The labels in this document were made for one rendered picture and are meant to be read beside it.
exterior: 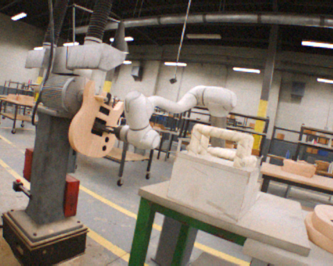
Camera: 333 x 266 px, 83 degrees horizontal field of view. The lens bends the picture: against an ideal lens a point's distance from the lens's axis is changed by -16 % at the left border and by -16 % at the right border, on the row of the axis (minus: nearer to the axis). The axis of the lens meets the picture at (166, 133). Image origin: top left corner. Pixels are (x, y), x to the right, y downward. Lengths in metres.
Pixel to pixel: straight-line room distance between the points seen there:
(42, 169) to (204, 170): 1.18
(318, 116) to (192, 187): 11.50
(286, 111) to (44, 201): 11.41
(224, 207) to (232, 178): 0.10
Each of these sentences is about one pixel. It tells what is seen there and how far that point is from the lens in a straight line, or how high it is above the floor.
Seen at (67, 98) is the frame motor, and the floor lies 1.22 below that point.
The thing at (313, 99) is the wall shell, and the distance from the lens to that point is 12.21.
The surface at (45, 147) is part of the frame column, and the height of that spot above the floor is 0.87.
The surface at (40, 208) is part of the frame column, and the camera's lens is 1.73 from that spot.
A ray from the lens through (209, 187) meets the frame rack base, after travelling 0.74.
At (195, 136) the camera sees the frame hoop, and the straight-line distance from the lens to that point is 0.77.
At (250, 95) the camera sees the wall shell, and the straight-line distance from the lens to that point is 12.31.
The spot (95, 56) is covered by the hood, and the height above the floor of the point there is 1.46.
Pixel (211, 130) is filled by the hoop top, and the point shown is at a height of 1.20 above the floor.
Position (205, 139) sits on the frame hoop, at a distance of 0.84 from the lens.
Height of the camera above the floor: 1.20
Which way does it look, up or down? 3 degrees down
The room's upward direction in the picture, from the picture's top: 12 degrees clockwise
